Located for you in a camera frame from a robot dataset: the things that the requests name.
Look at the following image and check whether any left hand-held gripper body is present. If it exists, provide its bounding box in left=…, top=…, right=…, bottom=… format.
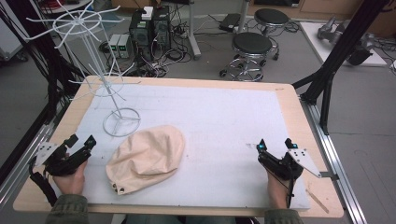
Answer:
left=34, top=141, right=92, bottom=177

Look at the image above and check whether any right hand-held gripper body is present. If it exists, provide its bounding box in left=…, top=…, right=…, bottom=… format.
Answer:
left=257, top=147, right=322, bottom=182

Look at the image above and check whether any person's left hand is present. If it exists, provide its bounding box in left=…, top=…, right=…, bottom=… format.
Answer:
left=51, top=161, right=89, bottom=196

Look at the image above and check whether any person's right hand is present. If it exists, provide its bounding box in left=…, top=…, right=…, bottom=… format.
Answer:
left=266, top=168, right=290, bottom=210

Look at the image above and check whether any thin wooden stick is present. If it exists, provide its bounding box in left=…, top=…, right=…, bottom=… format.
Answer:
left=304, top=188, right=331, bottom=215

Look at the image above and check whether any beige cloth hat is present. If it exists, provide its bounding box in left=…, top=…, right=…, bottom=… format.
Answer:
left=105, top=124, right=187, bottom=196

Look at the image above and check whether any white foam mat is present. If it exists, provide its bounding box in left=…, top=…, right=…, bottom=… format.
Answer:
left=49, top=83, right=312, bottom=211

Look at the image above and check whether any small white power unit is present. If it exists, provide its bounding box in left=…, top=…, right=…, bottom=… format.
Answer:
left=107, top=33, right=121, bottom=59
left=117, top=33, right=133, bottom=60

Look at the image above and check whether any large black round stool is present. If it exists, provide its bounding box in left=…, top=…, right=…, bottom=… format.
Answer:
left=219, top=31, right=280, bottom=83

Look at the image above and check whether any white floor platform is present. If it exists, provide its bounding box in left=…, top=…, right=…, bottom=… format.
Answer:
left=299, top=21, right=389, bottom=68

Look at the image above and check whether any black computer tower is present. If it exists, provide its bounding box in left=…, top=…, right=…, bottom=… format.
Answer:
left=128, top=8, right=155, bottom=63
left=151, top=5, right=172, bottom=52

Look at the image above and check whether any black flat floor box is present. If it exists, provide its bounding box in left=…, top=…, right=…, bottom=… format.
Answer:
left=218, top=12, right=243, bottom=33

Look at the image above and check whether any small black round stool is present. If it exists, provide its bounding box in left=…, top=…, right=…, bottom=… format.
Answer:
left=253, top=7, right=290, bottom=36

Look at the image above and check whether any grey metal stand leg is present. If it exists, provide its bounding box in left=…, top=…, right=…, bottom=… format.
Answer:
left=185, top=0, right=203, bottom=61

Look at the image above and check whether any white box on computer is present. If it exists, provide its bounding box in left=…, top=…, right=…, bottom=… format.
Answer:
left=141, top=6, right=155, bottom=21

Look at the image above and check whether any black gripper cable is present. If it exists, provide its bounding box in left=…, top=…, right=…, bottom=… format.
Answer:
left=285, top=177, right=296, bottom=209

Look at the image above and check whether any black wrist strap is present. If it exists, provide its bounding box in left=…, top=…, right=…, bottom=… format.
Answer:
left=27, top=156, right=59, bottom=208

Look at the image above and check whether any aluminium rail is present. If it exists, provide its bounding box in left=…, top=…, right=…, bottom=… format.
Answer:
left=0, top=104, right=68, bottom=208
left=299, top=94, right=369, bottom=224

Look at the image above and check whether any grey metal bracket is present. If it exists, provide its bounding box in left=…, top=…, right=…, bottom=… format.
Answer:
left=319, top=171, right=340, bottom=182

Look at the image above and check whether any white wire hat rack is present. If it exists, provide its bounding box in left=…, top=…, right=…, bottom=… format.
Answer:
left=25, top=0, right=143, bottom=138

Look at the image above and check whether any black frame with cables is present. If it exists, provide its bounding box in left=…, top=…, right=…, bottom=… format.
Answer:
left=0, top=0, right=82, bottom=125

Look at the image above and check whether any black metal frame strut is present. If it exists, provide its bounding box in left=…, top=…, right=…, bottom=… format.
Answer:
left=291, top=0, right=391, bottom=136

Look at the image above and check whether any tangle of floor cables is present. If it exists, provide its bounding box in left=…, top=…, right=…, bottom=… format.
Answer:
left=132, top=18, right=195, bottom=78

